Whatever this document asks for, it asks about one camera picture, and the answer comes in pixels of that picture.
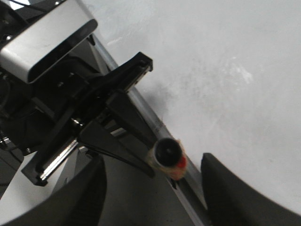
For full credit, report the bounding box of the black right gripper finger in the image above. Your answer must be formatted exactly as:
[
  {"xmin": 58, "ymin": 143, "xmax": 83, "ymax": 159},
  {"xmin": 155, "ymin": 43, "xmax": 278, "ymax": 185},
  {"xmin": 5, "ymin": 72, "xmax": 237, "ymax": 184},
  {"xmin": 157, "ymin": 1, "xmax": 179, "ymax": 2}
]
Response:
[
  {"xmin": 3, "ymin": 155, "xmax": 107, "ymax": 226},
  {"xmin": 200, "ymin": 153, "xmax": 301, "ymax": 226},
  {"xmin": 91, "ymin": 52, "xmax": 153, "ymax": 93},
  {"xmin": 79, "ymin": 91, "xmax": 158, "ymax": 178}
]

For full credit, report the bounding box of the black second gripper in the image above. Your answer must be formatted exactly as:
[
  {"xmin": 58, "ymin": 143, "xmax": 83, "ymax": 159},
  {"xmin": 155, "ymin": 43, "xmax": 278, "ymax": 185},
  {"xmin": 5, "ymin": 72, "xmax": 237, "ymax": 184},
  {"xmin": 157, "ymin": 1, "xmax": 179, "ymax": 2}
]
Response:
[{"xmin": 0, "ymin": 55, "xmax": 111, "ymax": 186}]

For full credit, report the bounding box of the white whiteboard marker black tip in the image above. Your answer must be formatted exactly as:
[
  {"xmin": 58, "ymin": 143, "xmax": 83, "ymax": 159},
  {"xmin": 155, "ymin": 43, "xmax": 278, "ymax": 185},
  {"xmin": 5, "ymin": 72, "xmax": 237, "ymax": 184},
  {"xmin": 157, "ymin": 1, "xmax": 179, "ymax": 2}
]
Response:
[{"xmin": 146, "ymin": 137, "xmax": 188, "ymax": 181}]

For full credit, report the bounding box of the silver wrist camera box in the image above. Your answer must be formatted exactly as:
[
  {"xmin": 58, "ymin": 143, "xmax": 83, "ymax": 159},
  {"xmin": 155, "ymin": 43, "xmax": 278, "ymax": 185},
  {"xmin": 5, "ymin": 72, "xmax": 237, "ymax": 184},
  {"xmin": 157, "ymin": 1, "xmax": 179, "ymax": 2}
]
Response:
[{"xmin": 0, "ymin": 0, "xmax": 98, "ymax": 83}]

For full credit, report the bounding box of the white whiteboard with aluminium frame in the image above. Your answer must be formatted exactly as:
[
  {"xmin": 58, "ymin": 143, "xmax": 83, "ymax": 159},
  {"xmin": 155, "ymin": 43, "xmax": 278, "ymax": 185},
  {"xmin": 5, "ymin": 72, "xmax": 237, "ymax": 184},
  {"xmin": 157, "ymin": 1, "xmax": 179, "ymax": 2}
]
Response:
[{"xmin": 85, "ymin": 0, "xmax": 301, "ymax": 215}]

